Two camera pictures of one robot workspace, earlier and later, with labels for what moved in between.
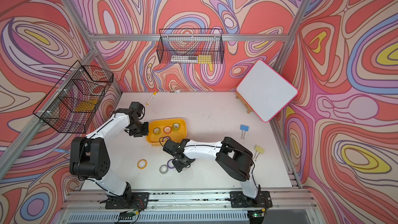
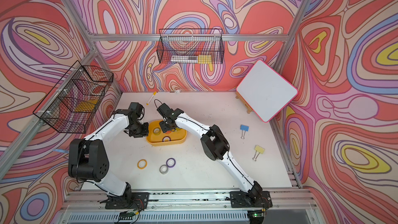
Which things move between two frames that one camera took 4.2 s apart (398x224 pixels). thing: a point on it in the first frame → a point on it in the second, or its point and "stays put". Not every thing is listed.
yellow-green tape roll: [157, 131] stays put
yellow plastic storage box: [160, 130] stays put
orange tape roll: [142, 164] stays put
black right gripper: [178, 166] → [164, 128]
